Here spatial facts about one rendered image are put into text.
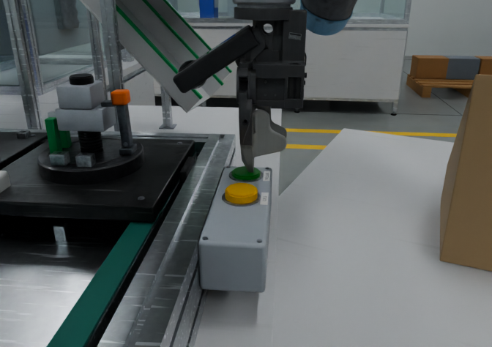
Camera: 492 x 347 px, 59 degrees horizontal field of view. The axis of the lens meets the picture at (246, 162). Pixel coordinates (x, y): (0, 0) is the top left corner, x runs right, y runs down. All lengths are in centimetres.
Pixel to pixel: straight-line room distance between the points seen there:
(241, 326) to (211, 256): 9
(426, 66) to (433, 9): 342
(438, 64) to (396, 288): 567
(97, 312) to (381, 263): 37
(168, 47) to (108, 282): 61
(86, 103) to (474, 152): 48
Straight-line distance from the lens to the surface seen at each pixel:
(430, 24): 945
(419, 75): 613
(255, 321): 51
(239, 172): 59
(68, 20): 190
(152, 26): 95
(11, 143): 79
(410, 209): 78
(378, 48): 460
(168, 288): 39
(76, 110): 61
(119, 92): 59
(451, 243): 64
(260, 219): 49
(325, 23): 65
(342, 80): 460
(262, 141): 56
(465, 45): 970
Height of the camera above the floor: 120
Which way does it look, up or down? 22 degrees down
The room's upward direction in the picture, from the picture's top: straight up
